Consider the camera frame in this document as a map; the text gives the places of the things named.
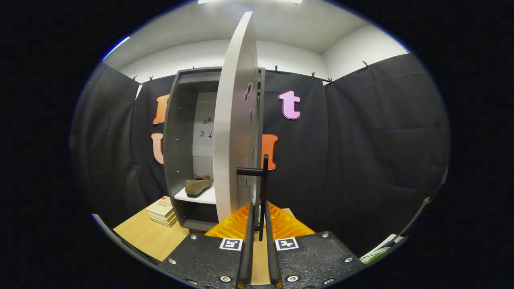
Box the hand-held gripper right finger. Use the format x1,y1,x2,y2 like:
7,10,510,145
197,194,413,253
263,201,366,289

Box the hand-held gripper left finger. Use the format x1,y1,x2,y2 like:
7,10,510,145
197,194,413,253
157,203,255,289

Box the black door handle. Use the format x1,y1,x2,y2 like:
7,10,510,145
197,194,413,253
236,154,269,241

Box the brown fuzzy shoe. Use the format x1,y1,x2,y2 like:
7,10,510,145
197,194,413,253
185,175,213,196

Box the grey shoe cabinet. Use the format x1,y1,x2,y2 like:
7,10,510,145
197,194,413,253
163,66,265,233

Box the white cabinet shelf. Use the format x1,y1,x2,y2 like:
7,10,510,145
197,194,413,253
174,185,217,205

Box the stack of books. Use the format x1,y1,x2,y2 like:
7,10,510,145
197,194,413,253
145,196,177,228

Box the white green paper sheet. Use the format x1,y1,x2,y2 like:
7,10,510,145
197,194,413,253
359,235,404,264

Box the black backdrop cloth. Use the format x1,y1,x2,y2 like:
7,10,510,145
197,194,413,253
70,54,450,257

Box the narrow ceiling light strip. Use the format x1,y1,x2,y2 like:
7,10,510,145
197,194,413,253
102,36,131,61

